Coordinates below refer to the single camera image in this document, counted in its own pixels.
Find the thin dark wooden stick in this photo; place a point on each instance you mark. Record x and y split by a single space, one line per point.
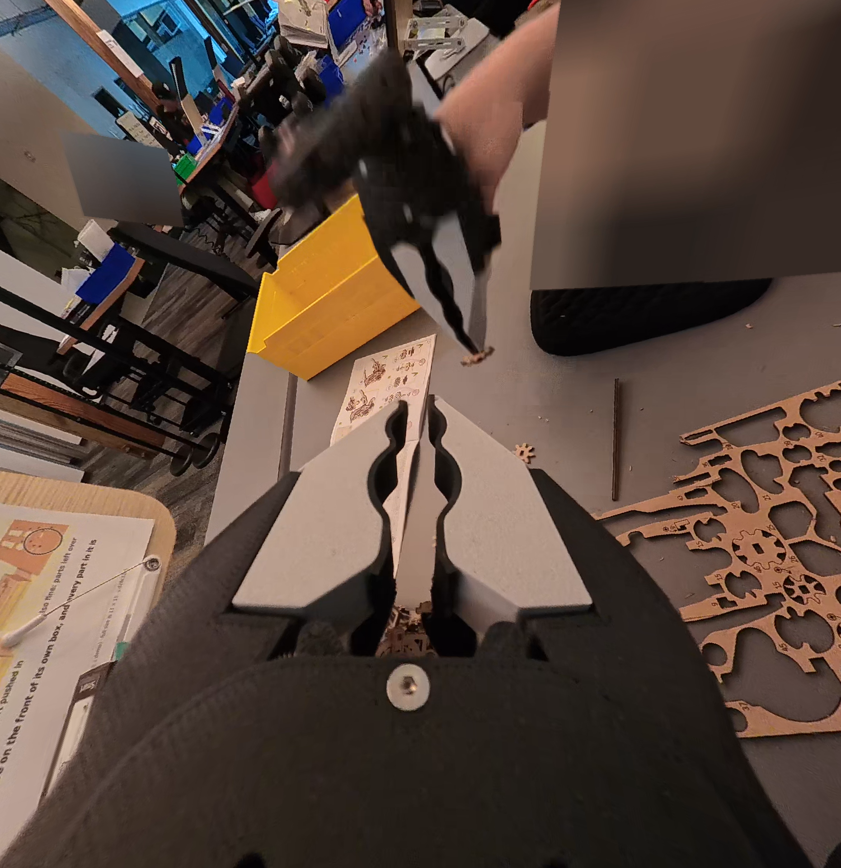
617 441

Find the small wooden gear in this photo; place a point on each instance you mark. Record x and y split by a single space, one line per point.
524 452
478 355

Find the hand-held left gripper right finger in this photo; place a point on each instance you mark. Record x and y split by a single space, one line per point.
515 542

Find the light wooden side table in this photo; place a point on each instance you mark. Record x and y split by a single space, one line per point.
122 495

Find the black padded wrist rest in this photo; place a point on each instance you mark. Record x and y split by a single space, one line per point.
630 319

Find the white illustrated instruction booklet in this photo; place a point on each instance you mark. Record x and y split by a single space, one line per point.
386 380

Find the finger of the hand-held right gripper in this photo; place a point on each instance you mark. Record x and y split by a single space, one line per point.
420 271
471 271

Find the laser-cut wooden parts sheet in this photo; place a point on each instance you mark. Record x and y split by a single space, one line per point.
800 724

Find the white laminated instruction sheet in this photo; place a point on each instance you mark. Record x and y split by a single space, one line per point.
68 610

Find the wooden gear assembly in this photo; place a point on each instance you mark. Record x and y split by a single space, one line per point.
403 634

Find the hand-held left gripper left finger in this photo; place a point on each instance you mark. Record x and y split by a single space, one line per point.
312 542

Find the black desk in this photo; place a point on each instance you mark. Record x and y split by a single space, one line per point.
183 254

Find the rack of black dumbbells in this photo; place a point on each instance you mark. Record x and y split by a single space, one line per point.
285 95

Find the person's right forearm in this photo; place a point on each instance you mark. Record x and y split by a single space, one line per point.
501 102

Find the yellow plastic bin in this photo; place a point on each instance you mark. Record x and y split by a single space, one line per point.
325 305

